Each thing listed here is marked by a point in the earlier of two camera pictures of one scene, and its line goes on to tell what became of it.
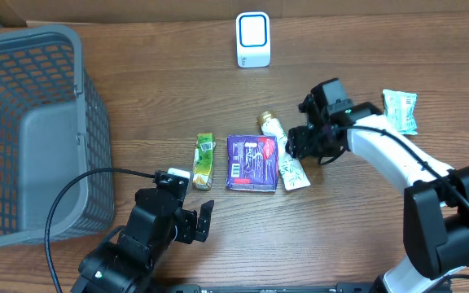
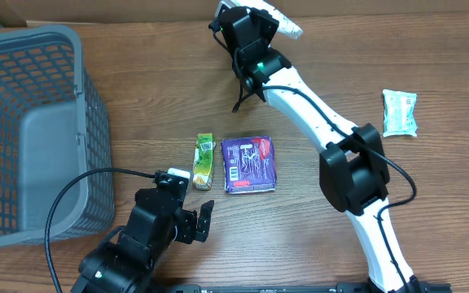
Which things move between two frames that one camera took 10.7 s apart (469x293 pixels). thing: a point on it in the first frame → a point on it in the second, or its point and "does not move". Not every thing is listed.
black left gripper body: x=186 y=228 does not move
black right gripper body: x=317 y=143 → x=267 y=28
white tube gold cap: x=293 y=177 → x=286 y=25
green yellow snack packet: x=203 y=160 does not move
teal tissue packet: x=400 y=110 does not move
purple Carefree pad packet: x=252 y=163 does not move
